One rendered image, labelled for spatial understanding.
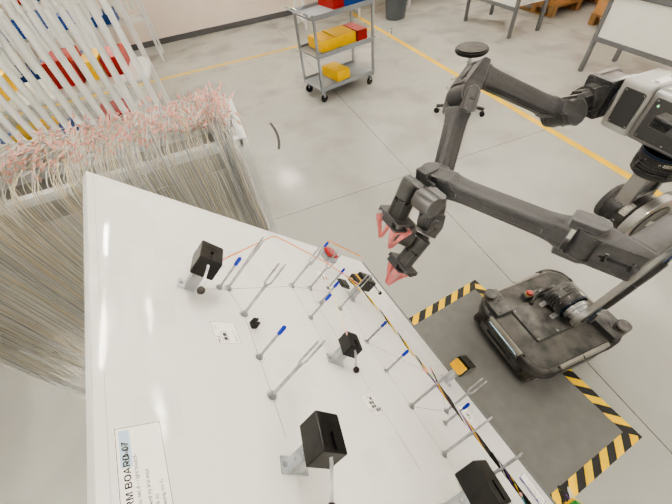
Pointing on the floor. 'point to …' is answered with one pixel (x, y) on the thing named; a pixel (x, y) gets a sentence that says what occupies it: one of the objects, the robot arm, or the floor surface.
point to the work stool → (470, 60)
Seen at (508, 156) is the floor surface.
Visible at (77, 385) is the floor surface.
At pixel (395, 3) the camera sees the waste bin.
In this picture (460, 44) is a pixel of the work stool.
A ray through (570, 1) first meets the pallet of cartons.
